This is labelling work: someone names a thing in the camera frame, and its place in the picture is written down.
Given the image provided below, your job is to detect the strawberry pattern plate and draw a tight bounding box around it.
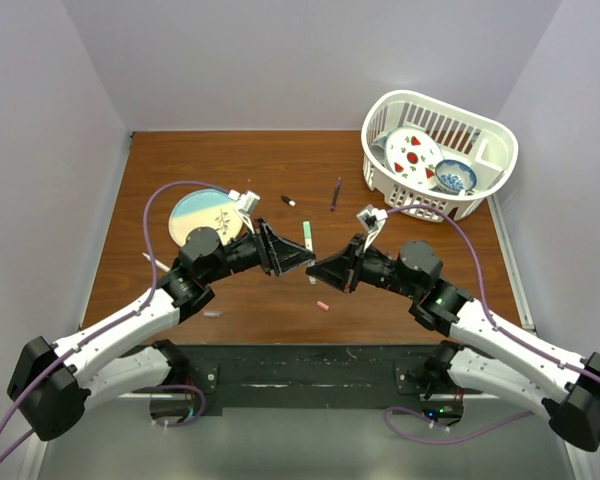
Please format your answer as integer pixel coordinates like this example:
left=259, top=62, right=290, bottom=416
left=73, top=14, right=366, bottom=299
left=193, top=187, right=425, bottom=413
left=384, top=127, right=443, bottom=190

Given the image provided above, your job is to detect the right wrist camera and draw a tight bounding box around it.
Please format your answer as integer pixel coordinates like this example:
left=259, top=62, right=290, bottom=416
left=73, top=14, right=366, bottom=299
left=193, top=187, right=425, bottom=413
left=356, top=204, right=388, bottom=251

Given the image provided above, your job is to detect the purple pen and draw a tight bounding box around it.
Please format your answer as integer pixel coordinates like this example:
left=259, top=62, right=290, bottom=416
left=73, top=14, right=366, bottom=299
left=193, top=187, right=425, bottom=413
left=330, top=177, right=342, bottom=212

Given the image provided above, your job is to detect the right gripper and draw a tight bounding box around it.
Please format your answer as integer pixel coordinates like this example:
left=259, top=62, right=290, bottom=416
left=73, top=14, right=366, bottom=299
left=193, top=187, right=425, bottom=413
left=307, top=234, right=419, bottom=299

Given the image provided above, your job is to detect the white pen at table edge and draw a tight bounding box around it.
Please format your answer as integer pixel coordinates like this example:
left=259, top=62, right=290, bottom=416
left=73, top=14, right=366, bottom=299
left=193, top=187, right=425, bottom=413
left=142, top=252, right=170, bottom=273

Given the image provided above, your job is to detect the blue and white bowl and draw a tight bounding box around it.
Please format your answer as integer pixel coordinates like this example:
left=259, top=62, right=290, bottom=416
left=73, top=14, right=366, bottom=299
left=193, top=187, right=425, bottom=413
left=434, top=159, right=477, bottom=195

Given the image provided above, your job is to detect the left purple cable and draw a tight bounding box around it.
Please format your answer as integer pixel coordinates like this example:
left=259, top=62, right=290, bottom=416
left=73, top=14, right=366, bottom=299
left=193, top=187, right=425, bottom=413
left=0, top=180, right=241, bottom=479

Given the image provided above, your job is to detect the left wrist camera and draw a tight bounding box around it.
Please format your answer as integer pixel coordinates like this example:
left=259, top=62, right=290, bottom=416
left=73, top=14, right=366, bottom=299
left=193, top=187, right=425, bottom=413
left=228, top=190, right=260, bottom=233

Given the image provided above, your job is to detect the round pastel plate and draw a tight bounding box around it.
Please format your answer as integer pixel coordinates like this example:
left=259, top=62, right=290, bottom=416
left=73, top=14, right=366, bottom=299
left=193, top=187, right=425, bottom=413
left=168, top=189, right=243, bottom=246

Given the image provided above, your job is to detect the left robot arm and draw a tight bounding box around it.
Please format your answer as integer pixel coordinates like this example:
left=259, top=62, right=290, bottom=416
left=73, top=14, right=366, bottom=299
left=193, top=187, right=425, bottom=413
left=7, top=219, right=315, bottom=441

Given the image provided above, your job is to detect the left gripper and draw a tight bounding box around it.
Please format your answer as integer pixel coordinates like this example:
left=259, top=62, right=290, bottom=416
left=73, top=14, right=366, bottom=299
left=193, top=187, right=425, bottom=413
left=202, top=217, right=315, bottom=284

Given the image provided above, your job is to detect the purple cable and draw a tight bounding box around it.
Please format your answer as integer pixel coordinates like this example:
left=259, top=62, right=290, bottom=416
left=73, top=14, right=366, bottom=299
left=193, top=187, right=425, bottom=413
left=0, top=180, right=241, bottom=479
left=383, top=204, right=600, bottom=445

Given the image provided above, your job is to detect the black and white pen cap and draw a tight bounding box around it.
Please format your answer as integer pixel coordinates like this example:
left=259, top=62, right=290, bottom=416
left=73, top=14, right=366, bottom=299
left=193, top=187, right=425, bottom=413
left=281, top=195, right=296, bottom=207

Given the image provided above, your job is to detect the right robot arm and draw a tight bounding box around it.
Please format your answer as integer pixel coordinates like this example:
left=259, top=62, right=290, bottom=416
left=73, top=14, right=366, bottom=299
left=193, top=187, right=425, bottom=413
left=306, top=235, right=600, bottom=452

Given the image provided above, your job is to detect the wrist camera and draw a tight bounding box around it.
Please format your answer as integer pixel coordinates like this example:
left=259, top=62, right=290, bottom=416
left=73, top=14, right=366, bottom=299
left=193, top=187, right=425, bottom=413
left=228, top=190, right=260, bottom=233
left=356, top=204, right=388, bottom=251

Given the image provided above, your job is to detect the white marker with green end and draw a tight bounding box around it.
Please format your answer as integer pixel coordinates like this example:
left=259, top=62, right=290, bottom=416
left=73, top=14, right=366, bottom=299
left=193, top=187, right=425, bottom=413
left=302, top=220, right=317, bottom=285

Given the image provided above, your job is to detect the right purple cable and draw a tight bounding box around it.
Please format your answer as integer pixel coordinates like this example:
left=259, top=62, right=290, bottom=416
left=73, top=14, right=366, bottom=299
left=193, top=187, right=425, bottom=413
left=383, top=204, right=600, bottom=445

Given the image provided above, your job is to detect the white plastic dish basket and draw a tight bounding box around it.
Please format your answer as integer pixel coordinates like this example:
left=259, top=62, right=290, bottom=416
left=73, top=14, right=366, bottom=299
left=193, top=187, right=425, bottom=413
left=361, top=90, right=519, bottom=220

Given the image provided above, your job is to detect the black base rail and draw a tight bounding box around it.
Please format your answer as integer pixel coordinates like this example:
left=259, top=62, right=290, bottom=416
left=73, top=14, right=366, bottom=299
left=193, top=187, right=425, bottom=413
left=149, top=344, right=464, bottom=423

